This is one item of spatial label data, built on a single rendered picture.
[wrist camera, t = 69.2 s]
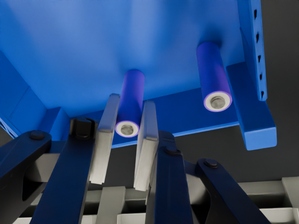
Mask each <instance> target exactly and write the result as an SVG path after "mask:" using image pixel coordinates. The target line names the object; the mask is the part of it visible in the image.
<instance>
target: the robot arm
mask: <svg viewBox="0 0 299 224"><path fill-rule="evenodd" d="M119 102H120V96H119V95H118V94H113V93H112V94H111V95H110V96H109V99H108V101H107V104H106V107H105V109H104V112H103V115H102V117H101V120H96V119H92V118H88V117H82V116H80V117H74V118H72V119H71V120H70V127H69V136H68V138H67V140H62V141H52V136H51V134H49V133H48V132H44V131H41V130H32V131H28V132H25V133H23V134H21V135H20V136H18V137H16V138H15V139H13V140H11V141H10V142H8V143H6V144H5V145H3V146H1V147H0V224H13V223H14V222H15V221H16V219H17V218H18V217H19V216H20V215H21V214H22V213H23V212H24V211H25V210H26V208H27V207H28V206H29V205H30V204H31V203H32V202H33V201H34V200H35V199H36V198H37V197H38V196H39V195H40V194H41V192H42V191H43V190H44V192H43V194H42V196H41V198H40V201H39V203H38V205H37V207H36V209H35V212H34V214H33V216H32V218H31V221H30V223H29V224H81V221H82V217H83V211H84V206H85V200H86V195H87V191H88V185H89V181H91V183H95V184H102V183H104V181H105V175H106V170H107V166H108V161H109V156H110V151H111V146H112V141H113V136H114V131H115V125H116V120H117V113H118V108H119ZM149 184H150V185H149ZM133 187H134V188H135V190H140V191H146V190H148V194H147V198H146V202H145V205H146V215H145V224H271V222H270V221H269V220H268V219H267V218H266V217H265V216H264V214H263V213H262V212H261V211H260V210H259V208H258V207H257V206H256V205H255V203H254V202H253V201H252V200H251V199H250V197H249V196H248V195H247V194H246V193H245V192H244V191H243V189H242V188H241V187H240V186H239V184H238V183H237V182H236V181H235V180H234V179H233V177H232V176H231V175H230V174H229V172H228V171H227V170H226V169H225V168H224V167H223V166H222V165H221V164H220V163H219V162H217V161H216V160H214V159H211V158H200V159H198V161H197V164H194V163H191V162H189V161H186V160H184V158H183V153H182V152H181V151H180V150H179V149H177V146H176V143H175V138H174V135H173V134H172V133H171V132H167V131H162V130H158V124H157V116H156V107H155V103H154V101H151V100H147V101H145V103H144V108H143V112H142V117H141V124H140V130H139V134H138V138H137V153H136V164H135V175H134V186H133Z"/></svg>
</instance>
